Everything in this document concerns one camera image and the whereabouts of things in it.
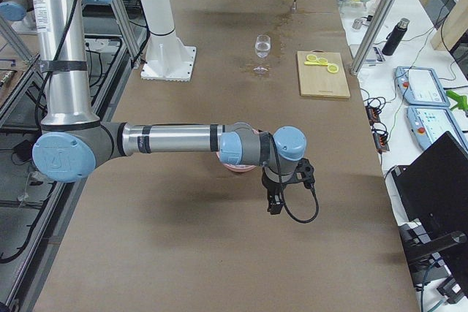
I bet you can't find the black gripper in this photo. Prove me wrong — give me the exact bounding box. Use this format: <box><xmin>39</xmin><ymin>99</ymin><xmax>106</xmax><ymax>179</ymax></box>
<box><xmin>262</xmin><ymin>158</ymin><xmax>315</xmax><ymax>216</ymax></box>

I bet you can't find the clear wine glass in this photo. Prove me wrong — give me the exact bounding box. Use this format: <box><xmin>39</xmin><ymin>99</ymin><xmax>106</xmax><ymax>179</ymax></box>
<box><xmin>254</xmin><ymin>34</ymin><xmax>271</xmax><ymax>75</ymax></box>

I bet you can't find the pink bowl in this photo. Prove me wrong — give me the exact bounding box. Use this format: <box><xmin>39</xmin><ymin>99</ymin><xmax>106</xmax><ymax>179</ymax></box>
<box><xmin>216</xmin><ymin>130</ymin><xmax>260</xmax><ymax>172</ymax></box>

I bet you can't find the bamboo cutting board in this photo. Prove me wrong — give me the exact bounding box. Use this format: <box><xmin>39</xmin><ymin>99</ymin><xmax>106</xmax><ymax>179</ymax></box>
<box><xmin>297</xmin><ymin>51</ymin><xmax>350</xmax><ymax>99</ymax></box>

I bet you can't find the yellow plastic knife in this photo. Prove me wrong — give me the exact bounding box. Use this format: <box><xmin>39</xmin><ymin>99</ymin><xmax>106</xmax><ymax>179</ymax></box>
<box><xmin>304</xmin><ymin>61</ymin><xmax>335</xmax><ymax>66</ymax></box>

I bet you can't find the lemon slice near edge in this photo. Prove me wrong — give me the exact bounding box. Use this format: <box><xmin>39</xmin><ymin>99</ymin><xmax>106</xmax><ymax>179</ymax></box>
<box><xmin>327</xmin><ymin>64</ymin><xmax>339</xmax><ymax>73</ymax></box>

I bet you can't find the lemon slice middle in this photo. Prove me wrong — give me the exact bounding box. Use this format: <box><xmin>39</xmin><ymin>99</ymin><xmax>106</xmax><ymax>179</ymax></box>
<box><xmin>317</xmin><ymin>57</ymin><xmax>328</xmax><ymax>65</ymax></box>

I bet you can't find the lemon slice far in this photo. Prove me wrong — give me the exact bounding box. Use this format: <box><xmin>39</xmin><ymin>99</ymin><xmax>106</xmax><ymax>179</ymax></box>
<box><xmin>306</xmin><ymin>54</ymin><xmax>318</xmax><ymax>62</ymax></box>

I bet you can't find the black laptop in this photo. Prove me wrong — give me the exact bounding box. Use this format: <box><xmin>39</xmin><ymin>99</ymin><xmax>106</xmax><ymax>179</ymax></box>
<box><xmin>391</xmin><ymin>132</ymin><xmax>467</xmax><ymax>238</ymax></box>

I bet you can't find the lower teach pendant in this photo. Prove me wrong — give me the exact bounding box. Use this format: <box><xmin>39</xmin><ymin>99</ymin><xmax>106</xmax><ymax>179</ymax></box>
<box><xmin>407</xmin><ymin>105</ymin><xmax>467</xmax><ymax>151</ymax></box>

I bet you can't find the teach pendant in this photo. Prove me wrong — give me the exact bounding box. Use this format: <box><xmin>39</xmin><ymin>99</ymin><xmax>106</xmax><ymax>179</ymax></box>
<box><xmin>394</xmin><ymin>66</ymin><xmax>450</xmax><ymax>107</ymax></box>
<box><xmin>407</xmin><ymin>105</ymin><xmax>467</xmax><ymax>151</ymax></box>

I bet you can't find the grey digital scale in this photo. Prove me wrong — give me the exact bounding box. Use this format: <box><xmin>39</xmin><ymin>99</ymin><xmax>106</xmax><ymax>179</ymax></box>
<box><xmin>349</xmin><ymin>44</ymin><xmax>385</xmax><ymax>64</ymax></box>

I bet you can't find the upper teach pendant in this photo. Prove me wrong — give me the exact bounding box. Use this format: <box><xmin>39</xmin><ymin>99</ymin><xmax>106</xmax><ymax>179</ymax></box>
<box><xmin>394</xmin><ymin>66</ymin><xmax>450</xmax><ymax>107</ymax></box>

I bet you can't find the small steel cup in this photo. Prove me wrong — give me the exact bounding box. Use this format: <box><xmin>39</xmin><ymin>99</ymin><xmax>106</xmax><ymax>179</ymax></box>
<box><xmin>352</xmin><ymin>18</ymin><xmax>363</xmax><ymax>31</ymax></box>

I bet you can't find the black water bottle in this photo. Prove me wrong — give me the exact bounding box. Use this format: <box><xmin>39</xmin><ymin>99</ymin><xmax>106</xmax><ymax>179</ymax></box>
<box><xmin>382</xmin><ymin>18</ymin><xmax>410</xmax><ymax>56</ymax></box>

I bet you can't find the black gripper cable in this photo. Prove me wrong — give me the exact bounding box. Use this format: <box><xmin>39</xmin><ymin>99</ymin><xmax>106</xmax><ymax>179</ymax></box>
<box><xmin>265</xmin><ymin>132</ymin><xmax>320</xmax><ymax>224</ymax></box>

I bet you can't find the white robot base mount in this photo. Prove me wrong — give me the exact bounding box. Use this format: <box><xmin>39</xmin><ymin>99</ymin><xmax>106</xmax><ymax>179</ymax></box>
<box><xmin>140</xmin><ymin>0</ymin><xmax>197</xmax><ymax>82</ymax></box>

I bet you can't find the green handled grabber tool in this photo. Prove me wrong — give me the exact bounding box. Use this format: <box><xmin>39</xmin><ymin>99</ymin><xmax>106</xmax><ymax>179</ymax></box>
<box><xmin>445</xmin><ymin>90</ymin><xmax>468</xmax><ymax>116</ymax></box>

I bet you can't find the aluminium frame post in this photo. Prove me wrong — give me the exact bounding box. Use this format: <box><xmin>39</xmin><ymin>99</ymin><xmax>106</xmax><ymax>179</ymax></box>
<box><xmin>350</xmin><ymin>0</ymin><xmax>395</xmax><ymax>76</ymax></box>

